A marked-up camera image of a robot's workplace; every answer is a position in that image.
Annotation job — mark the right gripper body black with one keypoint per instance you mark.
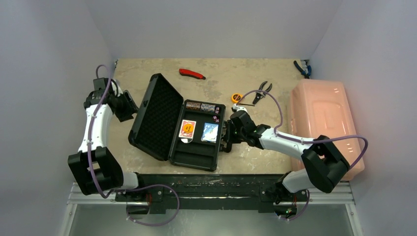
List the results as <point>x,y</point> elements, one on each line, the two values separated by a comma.
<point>228,135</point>

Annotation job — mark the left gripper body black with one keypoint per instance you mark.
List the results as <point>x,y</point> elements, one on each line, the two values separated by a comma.
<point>124,110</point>

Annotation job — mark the brown blue poker chip stack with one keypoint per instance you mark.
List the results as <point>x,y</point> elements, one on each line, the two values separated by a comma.
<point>207,107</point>

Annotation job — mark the black poker set case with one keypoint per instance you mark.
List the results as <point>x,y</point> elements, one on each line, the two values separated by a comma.
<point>155,130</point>

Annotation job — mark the brown black poker chip stack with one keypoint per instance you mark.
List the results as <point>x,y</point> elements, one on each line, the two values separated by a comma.
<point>193,105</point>

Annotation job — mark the clear round dealer button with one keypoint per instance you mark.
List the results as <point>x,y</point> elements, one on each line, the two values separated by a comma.
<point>186,140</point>

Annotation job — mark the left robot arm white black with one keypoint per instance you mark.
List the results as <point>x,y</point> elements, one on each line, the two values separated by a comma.
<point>93,166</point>

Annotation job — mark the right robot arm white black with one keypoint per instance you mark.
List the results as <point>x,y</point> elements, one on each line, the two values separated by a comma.
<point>324,164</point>

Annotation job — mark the blue playing card deck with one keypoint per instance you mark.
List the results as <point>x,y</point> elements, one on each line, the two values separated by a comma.
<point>207,125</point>

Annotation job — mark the yellow tape measure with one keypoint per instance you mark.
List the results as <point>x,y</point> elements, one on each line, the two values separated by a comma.
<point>236,98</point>

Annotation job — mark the yellow big blind button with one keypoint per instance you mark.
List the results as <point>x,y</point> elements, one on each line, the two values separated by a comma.
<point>187,128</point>

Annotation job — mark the red playing card deck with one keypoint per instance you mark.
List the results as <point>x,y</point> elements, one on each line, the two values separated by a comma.
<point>185,135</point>

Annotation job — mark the red utility knife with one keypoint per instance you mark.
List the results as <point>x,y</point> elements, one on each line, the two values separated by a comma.
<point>190,73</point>

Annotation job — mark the pink plastic storage bin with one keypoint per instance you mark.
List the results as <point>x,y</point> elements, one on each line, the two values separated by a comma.
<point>318,107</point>

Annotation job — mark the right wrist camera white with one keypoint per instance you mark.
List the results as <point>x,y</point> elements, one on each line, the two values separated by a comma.
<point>236,108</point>

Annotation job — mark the black handled pliers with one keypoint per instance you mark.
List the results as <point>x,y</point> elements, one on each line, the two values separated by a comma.
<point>261,93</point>

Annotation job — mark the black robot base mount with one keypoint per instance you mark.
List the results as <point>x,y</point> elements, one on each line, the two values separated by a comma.
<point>213,192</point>

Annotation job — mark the blue handled pliers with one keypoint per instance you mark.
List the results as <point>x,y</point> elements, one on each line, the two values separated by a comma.
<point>305,72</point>

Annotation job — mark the aluminium frame rail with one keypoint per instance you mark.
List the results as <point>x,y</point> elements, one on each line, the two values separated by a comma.
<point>341,195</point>

